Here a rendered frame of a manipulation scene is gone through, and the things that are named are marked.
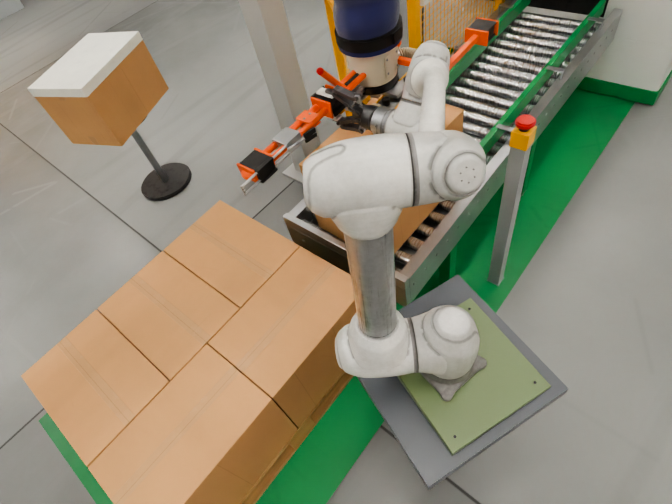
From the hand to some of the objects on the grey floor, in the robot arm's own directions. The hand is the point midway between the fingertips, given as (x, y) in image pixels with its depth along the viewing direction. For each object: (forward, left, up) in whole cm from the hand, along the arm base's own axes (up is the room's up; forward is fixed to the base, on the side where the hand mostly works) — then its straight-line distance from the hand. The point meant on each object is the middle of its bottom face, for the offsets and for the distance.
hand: (327, 103), depth 146 cm
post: (-45, -61, -122) cm, 144 cm away
